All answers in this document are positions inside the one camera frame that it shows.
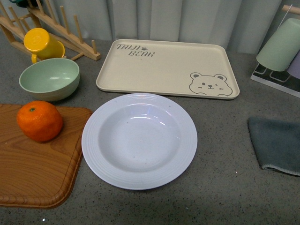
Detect white round plate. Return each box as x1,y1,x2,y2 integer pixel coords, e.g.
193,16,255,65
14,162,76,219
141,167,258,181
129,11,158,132
82,93,197,190

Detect orange mandarin fruit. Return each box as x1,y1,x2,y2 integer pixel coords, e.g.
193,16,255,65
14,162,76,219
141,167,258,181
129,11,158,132
16,101,63,142

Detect beige bear serving tray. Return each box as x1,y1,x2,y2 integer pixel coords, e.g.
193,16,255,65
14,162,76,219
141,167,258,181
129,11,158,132
96,39,240,99

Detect wooden dish rack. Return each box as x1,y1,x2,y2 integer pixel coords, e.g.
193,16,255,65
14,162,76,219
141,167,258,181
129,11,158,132
0,0,101,61

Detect light green bowl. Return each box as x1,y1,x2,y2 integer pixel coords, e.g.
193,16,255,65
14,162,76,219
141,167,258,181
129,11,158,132
19,58,80,102

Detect yellow plastic cup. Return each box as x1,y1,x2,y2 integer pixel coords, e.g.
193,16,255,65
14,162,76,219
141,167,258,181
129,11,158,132
23,28,65,63

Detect grey folded cloth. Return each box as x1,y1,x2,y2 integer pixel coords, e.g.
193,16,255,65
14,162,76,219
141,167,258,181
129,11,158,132
248,117,300,176

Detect wooden cutting board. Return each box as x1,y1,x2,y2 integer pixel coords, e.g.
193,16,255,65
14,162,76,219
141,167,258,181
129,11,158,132
0,104,92,209

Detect white cup holder stand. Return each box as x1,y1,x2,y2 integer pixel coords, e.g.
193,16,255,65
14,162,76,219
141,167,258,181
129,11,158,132
251,18,300,98

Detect light green cup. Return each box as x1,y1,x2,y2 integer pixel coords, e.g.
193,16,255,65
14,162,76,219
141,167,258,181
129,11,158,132
256,18,300,72

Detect lilac cup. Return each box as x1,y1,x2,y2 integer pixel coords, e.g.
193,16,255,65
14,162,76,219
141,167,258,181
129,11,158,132
287,51,300,79

